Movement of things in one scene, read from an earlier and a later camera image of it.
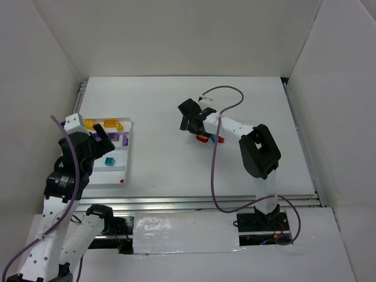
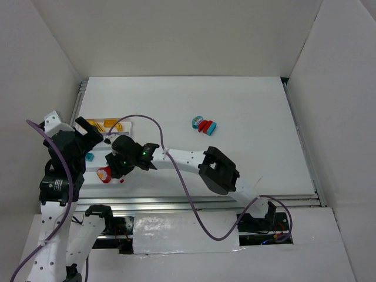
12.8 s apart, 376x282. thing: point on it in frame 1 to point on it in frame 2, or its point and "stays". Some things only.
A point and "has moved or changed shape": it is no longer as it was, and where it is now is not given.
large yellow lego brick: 110,123 stays
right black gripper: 193,118 to 114,165
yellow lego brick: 120,127 stays
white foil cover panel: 185,232 stays
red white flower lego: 204,139 to 104,174
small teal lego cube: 109,161 has moved or changed shape
